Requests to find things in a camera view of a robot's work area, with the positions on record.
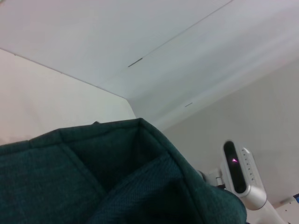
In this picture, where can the dark teal insulated lunch bag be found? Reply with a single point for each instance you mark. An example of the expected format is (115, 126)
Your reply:
(46, 182)

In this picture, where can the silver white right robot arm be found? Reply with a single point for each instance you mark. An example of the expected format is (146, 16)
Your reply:
(215, 176)

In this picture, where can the clear water bottle blue label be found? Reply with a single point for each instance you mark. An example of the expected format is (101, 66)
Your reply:
(297, 198)

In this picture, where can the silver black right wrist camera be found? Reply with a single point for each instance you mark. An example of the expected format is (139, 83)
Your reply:
(233, 168)

